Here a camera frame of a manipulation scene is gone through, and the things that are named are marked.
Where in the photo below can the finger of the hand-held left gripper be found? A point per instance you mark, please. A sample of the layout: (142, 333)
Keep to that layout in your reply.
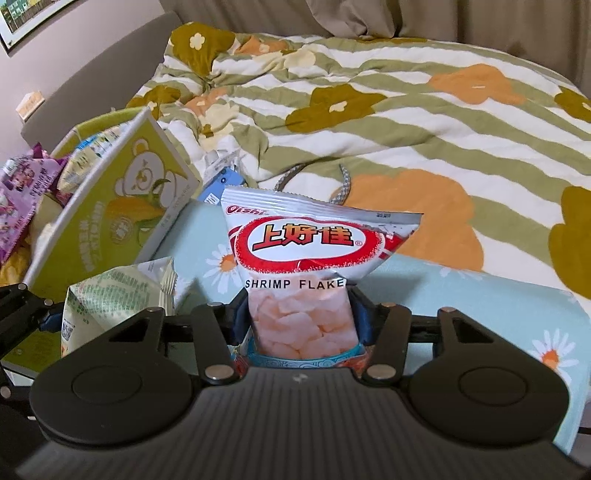
(27, 314)
(11, 392)

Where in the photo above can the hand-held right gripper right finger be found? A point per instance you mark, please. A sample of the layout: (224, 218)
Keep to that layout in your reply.
(364, 323)

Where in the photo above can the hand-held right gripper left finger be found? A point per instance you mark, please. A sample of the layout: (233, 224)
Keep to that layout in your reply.
(241, 323)

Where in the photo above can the red white shrimp snack packet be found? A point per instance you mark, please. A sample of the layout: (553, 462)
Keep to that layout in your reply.
(304, 258)

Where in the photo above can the green white snack packet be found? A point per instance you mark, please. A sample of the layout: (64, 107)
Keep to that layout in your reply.
(115, 300)

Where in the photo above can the green cardboard box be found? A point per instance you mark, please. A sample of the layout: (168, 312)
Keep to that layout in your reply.
(120, 217)

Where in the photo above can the yellow snack packet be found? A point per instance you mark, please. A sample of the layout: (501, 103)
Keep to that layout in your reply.
(11, 272)

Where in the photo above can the purple snack packet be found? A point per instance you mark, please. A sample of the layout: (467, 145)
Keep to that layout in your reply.
(30, 177)
(11, 230)

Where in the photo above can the white blue snack packet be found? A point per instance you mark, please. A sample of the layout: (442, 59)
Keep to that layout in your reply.
(94, 141)

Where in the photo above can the striped floral blanket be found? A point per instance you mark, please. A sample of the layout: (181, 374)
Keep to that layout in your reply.
(415, 138)

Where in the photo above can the grey bed headboard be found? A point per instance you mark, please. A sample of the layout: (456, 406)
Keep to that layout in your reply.
(92, 78)

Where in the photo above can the beige curtain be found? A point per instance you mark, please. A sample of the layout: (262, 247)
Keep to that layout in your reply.
(415, 23)

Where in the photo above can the framed wall picture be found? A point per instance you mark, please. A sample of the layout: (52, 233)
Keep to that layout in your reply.
(27, 16)

